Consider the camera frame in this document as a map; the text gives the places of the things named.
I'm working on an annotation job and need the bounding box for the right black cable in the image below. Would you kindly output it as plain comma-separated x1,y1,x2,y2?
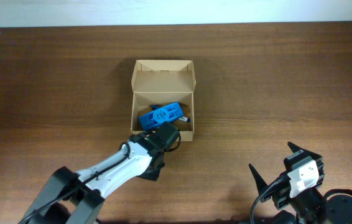
249,177,289,224

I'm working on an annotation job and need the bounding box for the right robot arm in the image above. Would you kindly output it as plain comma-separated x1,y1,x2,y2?
249,142,352,224

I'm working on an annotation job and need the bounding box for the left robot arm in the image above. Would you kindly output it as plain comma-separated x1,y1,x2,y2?
21,124,181,223

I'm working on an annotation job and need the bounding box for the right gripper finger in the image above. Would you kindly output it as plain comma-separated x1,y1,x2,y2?
249,164,268,195
287,141,323,162

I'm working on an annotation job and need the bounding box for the left black cable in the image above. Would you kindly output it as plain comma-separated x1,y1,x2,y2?
17,141,132,224

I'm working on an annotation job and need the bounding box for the black cable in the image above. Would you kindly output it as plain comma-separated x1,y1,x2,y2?
249,177,289,224
17,141,132,224

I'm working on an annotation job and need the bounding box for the blue whiteboard marker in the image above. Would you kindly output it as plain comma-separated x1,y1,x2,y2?
152,105,191,123

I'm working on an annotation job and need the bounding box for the blue whiteboard eraser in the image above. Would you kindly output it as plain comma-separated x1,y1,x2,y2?
139,102,184,131

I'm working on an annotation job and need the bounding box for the brown cardboard box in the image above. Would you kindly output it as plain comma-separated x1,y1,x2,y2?
131,60,196,142

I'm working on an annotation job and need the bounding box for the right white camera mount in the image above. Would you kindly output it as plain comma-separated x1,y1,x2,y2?
287,160,319,198

